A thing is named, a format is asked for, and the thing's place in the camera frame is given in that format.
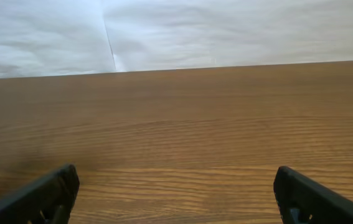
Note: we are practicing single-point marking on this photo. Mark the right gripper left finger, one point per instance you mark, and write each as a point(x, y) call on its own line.
point(39, 196)

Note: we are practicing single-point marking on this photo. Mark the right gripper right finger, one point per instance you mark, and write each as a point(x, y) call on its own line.
point(307, 199)

